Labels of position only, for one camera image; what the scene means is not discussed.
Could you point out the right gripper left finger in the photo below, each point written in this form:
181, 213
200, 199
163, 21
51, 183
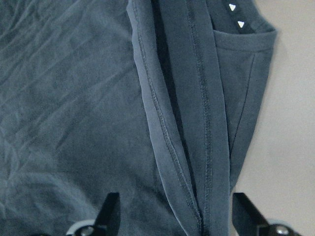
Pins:
109, 215

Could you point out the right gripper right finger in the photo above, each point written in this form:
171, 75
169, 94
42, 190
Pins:
246, 218

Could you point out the black graphic t-shirt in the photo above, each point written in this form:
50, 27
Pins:
154, 99

